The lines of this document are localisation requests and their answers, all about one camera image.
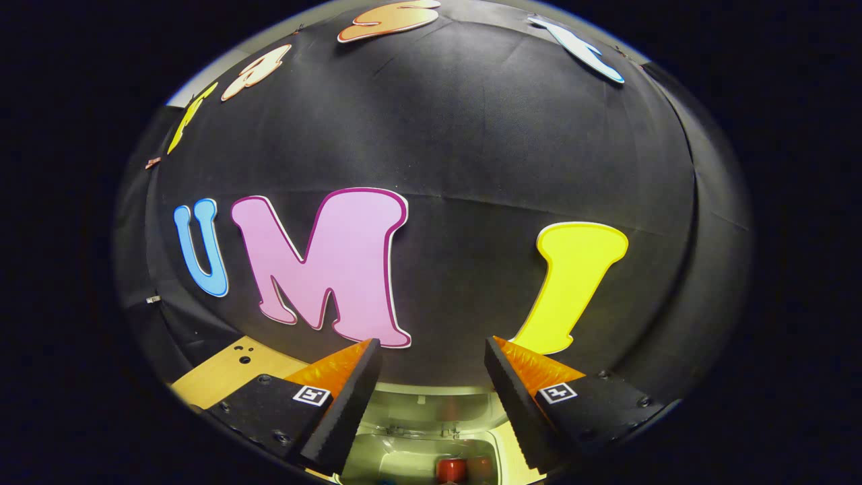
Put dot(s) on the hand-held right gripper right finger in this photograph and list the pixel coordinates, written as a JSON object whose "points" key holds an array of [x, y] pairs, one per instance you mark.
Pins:
{"points": [[515, 411]]}

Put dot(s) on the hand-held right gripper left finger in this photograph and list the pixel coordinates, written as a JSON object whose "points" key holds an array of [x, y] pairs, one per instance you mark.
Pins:
{"points": [[343, 411]]}

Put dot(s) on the pale green desktop garbage bin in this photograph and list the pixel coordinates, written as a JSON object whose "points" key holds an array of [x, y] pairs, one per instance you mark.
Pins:
{"points": [[417, 417]]}

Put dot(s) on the orange pop can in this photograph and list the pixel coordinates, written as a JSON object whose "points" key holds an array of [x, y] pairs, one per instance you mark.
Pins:
{"points": [[451, 471]]}

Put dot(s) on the wooden desktop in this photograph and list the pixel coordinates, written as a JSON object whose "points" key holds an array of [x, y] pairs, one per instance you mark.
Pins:
{"points": [[222, 377]]}

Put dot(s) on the black backdrop cloth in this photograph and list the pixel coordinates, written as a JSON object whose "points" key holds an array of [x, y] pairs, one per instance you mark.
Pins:
{"points": [[471, 135]]}

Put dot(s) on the red cloth clip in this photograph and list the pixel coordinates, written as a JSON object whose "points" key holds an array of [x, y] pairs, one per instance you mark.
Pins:
{"points": [[153, 162]]}

